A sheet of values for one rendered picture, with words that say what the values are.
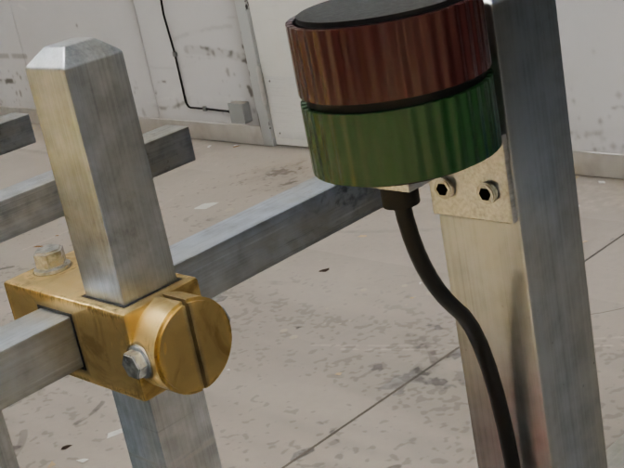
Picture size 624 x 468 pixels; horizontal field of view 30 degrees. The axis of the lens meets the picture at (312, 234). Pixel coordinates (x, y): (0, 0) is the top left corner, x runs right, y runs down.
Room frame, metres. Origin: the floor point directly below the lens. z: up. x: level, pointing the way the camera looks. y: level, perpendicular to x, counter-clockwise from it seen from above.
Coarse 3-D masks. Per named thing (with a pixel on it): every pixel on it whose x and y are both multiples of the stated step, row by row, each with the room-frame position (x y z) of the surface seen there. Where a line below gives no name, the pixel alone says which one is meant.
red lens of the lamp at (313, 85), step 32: (480, 0) 0.34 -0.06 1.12; (288, 32) 0.35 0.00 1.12; (320, 32) 0.33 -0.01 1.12; (352, 32) 0.32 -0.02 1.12; (384, 32) 0.32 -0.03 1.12; (416, 32) 0.32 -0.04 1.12; (448, 32) 0.33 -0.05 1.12; (480, 32) 0.34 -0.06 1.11; (320, 64) 0.33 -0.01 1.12; (352, 64) 0.33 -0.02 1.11; (384, 64) 0.32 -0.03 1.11; (416, 64) 0.32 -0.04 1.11; (448, 64) 0.33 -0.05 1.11; (480, 64) 0.33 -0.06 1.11; (320, 96) 0.33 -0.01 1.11; (352, 96) 0.33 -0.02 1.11; (384, 96) 0.32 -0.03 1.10; (416, 96) 0.32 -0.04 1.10
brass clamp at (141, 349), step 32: (32, 288) 0.60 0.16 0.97; (64, 288) 0.59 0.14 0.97; (160, 288) 0.56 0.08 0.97; (192, 288) 0.56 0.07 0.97; (96, 320) 0.55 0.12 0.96; (128, 320) 0.54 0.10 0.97; (160, 320) 0.53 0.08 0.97; (192, 320) 0.54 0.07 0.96; (224, 320) 0.55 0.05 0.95; (96, 352) 0.56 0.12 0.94; (128, 352) 0.53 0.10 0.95; (160, 352) 0.52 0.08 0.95; (192, 352) 0.53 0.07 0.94; (224, 352) 0.55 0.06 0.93; (128, 384) 0.54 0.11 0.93; (160, 384) 0.53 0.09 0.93; (192, 384) 0.53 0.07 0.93
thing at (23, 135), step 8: (16, 112) 1.15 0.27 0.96; (0, 120) 1.13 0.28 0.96; (8, 120) 1.12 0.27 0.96; (16, 120) 1.13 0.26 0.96; (24, 120) 1.13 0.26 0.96; (0, 128) 1.12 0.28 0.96; (8, 128) 1.12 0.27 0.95; (16, 128) 1.13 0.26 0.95; (24, 128) 1.13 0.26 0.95; (0, 136) 1.11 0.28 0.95; (8, 136) 1.12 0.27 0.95; (16, 136) 1.12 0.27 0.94; (24, 136) 1.13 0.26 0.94; (32, 136) 1.14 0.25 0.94; (0, 144) 1.11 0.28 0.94; (8, 144) 1.12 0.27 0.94; (16, 144) 1.12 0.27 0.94; (24, 144) 1.13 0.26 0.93; (0, 152) 1.11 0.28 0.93
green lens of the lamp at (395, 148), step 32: (480, 96) 0.33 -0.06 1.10; (320, 128) 0.34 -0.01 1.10; (352, 128) 0.33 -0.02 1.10; (384, 128) 0.32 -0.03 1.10; (416, 128) 0.32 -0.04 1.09; (448, 128) 0.32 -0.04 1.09; (480, 128) 0.33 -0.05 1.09; (320, 160) 0.34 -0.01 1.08; (352, 160) 0.33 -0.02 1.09; (384, 160) 0.32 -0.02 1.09; (416, 160) 0.32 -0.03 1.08; (448, 160) 0.32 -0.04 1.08; (480, 160) 0.33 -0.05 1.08
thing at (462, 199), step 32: (352, 0) 0.36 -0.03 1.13; (384, 0) 0.35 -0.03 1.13; (416, 0) 0.34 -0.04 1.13; (448, 0) 0.33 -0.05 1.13; (448, 96) 0.33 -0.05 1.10; (384, 192) 0.34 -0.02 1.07; (416, 192) 0.34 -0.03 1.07; (448, 192) 0.37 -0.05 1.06; (480, 192) 0.36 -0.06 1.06; (512, 192) 0.36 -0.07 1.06; (416, 256) 0.35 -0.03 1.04; (480, 352) 0.36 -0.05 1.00; (512, 448) 0.36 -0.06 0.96
